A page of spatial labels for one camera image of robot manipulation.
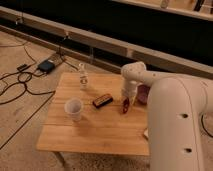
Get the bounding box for black power adapter box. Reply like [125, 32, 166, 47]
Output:
[37, 60, 55, 73]

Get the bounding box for long wooden wall rail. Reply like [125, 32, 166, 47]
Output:
[0, 6, 213, 79]

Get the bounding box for black floor cables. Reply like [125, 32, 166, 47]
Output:
[0, 43, 57, 106]

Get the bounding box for purple ceramic bowl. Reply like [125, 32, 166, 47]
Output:
[137, 85, 150, 104]

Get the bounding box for small black plug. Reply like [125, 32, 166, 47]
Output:
[17, 64, 29, 72]

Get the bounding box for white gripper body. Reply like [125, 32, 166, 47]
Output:
[121, 80, 137, 104]

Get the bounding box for clear plastic bottle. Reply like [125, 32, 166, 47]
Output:
[79, 63, 88, 90]

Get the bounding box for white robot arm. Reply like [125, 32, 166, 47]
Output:
[121, 62, 213, 171]

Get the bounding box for wooden table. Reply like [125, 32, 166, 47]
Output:
[37, 73, 149, 156]

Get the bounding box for black orange rectangular block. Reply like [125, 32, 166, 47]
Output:
[92, 94, 113, 108]

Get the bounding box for red dried pepper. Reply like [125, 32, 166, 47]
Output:
[122, 97, 130, 114]

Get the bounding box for white paper cup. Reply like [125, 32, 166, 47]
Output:
[64, 98, 83, 121]

